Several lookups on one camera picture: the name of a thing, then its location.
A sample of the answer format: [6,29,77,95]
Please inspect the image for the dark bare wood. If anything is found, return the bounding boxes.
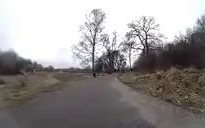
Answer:
[133,12,205,74]
[0,42,56,76]

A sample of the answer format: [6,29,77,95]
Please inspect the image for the pale grass field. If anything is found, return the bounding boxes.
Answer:
[0,71,93,113]

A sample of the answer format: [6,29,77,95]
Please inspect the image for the tall bare tree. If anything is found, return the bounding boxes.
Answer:
[71,8,108,77]

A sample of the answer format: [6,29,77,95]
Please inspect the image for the bare spreading tree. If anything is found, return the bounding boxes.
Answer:
[125,15,167,58]

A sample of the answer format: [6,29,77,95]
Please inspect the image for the leaf-covered verge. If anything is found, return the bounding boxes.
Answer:
[117,66,205,116]

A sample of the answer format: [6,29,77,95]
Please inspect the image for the clump of bare trees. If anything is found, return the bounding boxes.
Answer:
[95,30,140,74]

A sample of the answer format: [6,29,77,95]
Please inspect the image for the grey asphalt path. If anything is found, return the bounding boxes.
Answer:
[0,73,205,128]

